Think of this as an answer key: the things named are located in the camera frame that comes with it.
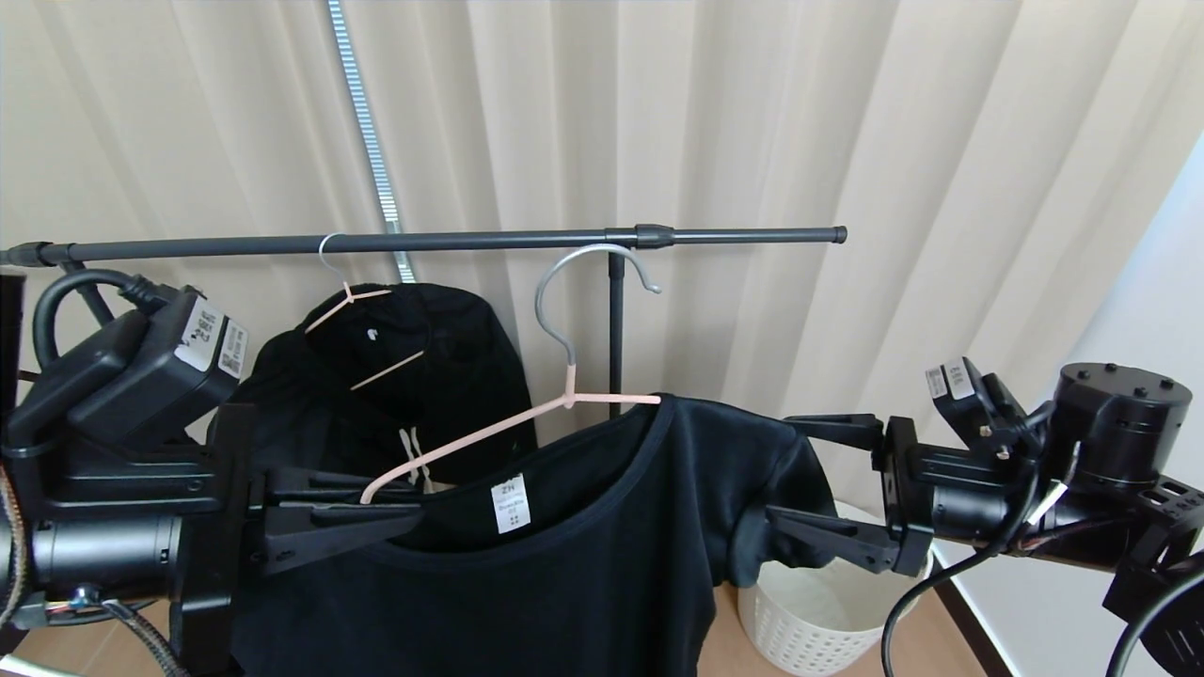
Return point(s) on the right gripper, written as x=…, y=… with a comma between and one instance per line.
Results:
x=969, y=512

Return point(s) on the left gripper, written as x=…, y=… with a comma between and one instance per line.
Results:
x=113, y=555

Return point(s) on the black shorts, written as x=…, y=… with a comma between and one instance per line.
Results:
x=451, y=376

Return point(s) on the pink clothes hanger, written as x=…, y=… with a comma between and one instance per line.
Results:
x=489, y=428
x=331, y=310

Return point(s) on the black t-shirt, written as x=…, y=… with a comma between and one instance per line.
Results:
x=564, y=583

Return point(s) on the white laundry basket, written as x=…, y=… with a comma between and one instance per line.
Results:
x=818, y=621

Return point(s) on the black clothes rack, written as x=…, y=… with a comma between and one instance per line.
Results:
x=470, y=241

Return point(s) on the beige curtain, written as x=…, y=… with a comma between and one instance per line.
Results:
x=800, y=113

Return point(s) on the window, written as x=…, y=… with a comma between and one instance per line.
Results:
x=362, y=113

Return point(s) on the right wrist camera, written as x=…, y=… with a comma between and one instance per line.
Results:
x=978, y=414

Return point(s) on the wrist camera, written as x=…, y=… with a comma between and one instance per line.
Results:
x=122, y=376
x=978, y=414

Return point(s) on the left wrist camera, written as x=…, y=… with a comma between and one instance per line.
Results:
x=122, y=376

